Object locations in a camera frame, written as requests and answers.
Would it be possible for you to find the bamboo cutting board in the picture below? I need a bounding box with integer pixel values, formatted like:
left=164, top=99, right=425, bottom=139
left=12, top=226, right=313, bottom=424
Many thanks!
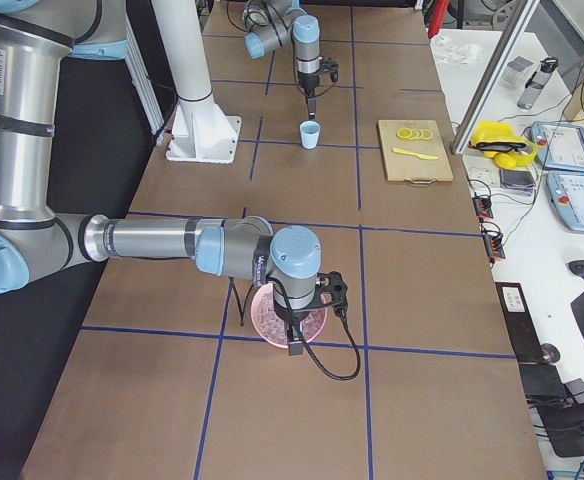
left=377, top=119, right=454, bottom=184

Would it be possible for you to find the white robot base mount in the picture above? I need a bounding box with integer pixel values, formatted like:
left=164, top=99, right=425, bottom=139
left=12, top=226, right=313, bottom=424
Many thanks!
left=152, top=0, right=242, bottom=164

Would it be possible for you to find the light blue plastic cup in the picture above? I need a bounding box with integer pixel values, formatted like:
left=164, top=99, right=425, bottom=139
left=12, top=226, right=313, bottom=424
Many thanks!
left=299, top=120, right=321, bottom=150

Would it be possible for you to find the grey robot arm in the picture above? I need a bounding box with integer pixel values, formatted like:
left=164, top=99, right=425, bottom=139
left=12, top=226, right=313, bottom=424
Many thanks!
left=0, top=1, right=348, bottom=354
left=241, top=1, right=339, bottom=120

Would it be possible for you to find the lower teach pendant tablet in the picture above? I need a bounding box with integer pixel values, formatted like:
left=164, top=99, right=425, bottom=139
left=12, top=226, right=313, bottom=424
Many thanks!
left=546, top=171, right=584, bottom=233

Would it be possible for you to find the pink bowl of ice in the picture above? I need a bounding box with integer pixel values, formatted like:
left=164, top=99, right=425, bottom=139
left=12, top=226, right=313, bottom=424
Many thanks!
left=250, top=283, right=328, bottom=348

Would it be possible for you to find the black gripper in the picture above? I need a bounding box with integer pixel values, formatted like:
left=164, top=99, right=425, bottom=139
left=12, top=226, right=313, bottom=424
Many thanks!
left=298, top=56, right=338, bottom=119
left=274, top=271, right=348, bottom=356

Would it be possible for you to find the upper teach pendant tablet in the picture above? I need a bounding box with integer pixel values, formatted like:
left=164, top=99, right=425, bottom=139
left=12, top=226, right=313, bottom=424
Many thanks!
left=530, top=121, right=584, bottom=173

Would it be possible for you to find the yellow cloth bag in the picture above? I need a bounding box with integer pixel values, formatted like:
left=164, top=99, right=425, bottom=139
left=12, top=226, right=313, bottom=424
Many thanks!
left=470, top=120, right=538, bottom=170

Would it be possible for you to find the aluminium frame post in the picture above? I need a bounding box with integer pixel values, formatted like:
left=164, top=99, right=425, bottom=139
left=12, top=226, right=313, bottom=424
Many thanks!
left=450, top=0, right=540, bottom=155

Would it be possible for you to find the teach pendant tablet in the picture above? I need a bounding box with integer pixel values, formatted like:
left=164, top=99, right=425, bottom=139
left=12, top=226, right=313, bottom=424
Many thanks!
left=530, top=121, right=584, bottom=173
left=546, top=171, right=584, bottom=233

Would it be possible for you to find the clear water bottle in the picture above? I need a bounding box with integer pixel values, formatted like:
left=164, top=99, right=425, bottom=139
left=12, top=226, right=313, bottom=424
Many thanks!
left=517, top=56, right=559, bottom=110

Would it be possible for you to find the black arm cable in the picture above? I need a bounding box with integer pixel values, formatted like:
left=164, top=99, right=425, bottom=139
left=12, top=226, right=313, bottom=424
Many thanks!
left=229, top=279, right=362, bottom=382
left=225, top=0, right=338, bottom=101

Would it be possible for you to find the yellow plastic knife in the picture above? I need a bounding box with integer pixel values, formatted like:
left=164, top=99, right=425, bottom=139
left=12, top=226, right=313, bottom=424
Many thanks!
left=392, top=147, right=439, bottom=161

